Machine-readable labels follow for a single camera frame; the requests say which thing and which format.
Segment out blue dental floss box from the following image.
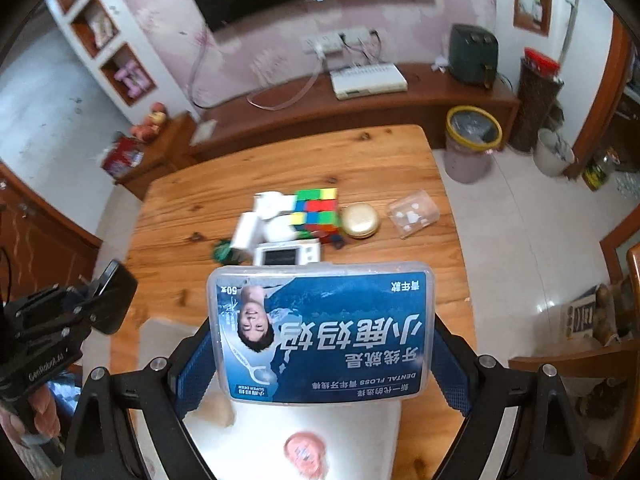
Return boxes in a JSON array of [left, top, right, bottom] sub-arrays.
[[207, 261, 435, 405]]

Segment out green small case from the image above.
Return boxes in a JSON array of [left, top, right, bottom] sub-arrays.
[[212, 238, 248, 266]]

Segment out white bottle-shaped plastic piece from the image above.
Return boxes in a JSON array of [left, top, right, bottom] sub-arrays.
[[231, 191, 295, 256]]

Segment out clear plastic box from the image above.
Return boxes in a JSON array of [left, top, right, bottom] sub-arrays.
[[387, 190, 440, 240]]

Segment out white handheld game console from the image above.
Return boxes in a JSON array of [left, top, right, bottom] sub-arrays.
[[253, 240, 321, 266]]

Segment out gold round compact case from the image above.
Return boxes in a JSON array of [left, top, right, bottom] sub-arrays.
[[341, 203, 380, 240]]

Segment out colourful rubik's cube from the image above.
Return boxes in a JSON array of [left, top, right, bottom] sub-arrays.
[[290, 188, 340, 237]]

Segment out person's hand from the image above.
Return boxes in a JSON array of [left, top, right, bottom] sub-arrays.
[[1, 385, 61, 443]]

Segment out white storage tray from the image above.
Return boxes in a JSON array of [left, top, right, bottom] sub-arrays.
[[133, 317, 522, 480]]

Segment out cardboard printed box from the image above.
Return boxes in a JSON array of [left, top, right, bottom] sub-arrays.
[[562, 286, 598, 340]]

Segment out red gift box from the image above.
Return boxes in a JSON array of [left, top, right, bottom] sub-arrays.
[[99, 132, 143, 179]]

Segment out small wooden side cabinet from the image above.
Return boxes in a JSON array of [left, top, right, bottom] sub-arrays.
[[115, 112, 196, 200]]

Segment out peach fruit ornament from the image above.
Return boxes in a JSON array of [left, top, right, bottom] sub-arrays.
[[130, 102, 168, 143]]

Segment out white bucket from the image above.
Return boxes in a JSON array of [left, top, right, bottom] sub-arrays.
[[534, 128, 575, 178]]

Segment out yellow-rimmed trash bin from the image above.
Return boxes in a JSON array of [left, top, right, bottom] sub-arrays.
[[444, 105, 503, 184]]

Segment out yellow oil bottle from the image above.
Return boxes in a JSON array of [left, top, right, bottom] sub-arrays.
[[582, 148, 620, 192]]

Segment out pink items in niche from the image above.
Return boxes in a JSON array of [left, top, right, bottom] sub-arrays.
[[114, 60, 152, 100]]

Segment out brown wooden tv cabinet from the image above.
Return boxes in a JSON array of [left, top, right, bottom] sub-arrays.
[[189, 63, 520, 162]]

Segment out dark woven tall basket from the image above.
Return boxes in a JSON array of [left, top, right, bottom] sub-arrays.
[[508, 48, 564, 153]]

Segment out white set-top box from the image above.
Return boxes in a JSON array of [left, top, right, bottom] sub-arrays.
[[330, 63, 408, 101]]

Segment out dark green air fryer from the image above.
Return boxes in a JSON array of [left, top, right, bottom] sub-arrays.
[[448, 24, 499, 89]]

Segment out white charging cable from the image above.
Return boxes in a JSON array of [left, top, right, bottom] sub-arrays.
[[246, 52, 327, 112]]

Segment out white wall power strip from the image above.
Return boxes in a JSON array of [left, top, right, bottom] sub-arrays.
[[299, 26, 373, 54]]

